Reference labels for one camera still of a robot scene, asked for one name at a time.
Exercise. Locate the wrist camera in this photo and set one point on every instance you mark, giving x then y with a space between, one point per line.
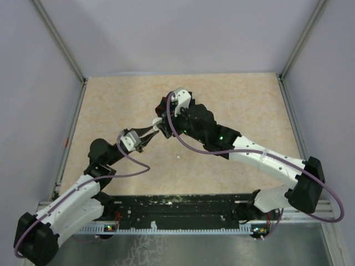
181 100
126 140

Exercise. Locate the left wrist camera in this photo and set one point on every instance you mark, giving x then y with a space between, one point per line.
126 140

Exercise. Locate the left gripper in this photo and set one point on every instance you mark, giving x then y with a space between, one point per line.
145 141

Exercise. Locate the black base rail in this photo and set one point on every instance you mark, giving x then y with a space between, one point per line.
223 211

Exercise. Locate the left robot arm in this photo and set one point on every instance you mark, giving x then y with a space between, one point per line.
39 236

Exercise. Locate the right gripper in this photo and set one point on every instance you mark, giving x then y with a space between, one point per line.
165 126

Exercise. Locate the dark navy folded cloth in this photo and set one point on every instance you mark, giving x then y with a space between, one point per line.
161 108

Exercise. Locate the white cable duct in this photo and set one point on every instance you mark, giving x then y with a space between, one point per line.
108 229

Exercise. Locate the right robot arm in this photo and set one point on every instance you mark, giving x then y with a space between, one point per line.
300 179

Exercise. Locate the white earbud case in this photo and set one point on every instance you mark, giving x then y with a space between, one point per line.
156 122

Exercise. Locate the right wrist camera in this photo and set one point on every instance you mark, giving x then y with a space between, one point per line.
181 100

